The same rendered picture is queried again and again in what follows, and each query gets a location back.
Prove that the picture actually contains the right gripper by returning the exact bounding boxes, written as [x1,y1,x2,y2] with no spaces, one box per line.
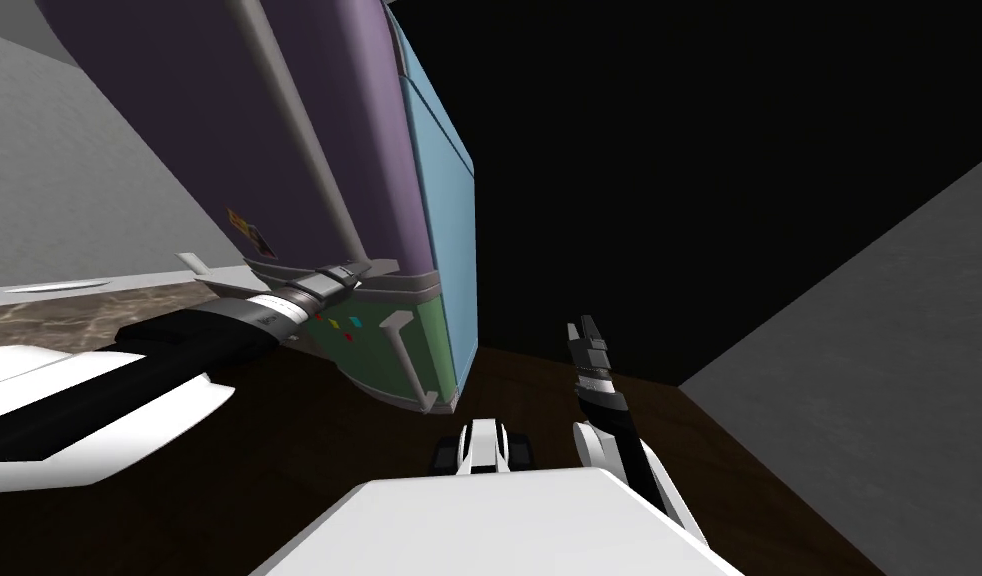
[566,313,617,381]

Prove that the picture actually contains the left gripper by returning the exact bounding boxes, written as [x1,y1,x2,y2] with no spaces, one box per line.
[287,257,401,306]

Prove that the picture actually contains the long grey door handle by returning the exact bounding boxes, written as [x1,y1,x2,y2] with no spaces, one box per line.
[223,0,374,269]

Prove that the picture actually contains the blue fridge cabinet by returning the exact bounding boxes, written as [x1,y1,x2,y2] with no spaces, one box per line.
[382,0,480,413]

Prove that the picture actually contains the green fridge door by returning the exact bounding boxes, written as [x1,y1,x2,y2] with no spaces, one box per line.
[295,292,460,416]

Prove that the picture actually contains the purple fridge door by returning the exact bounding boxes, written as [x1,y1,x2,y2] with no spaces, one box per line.
[34,0,443,294]

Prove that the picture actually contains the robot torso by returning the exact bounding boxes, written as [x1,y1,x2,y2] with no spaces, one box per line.
[249,415,746,576]

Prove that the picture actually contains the short white door handle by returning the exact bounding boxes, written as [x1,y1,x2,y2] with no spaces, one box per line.
[378,310,442,414]

